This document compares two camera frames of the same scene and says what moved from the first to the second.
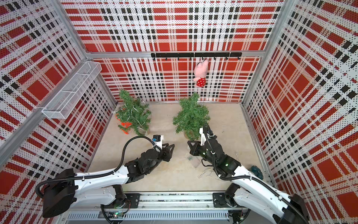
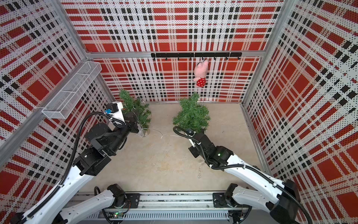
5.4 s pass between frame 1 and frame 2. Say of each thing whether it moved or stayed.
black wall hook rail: stayed
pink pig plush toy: stayed
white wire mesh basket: stayed
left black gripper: moved
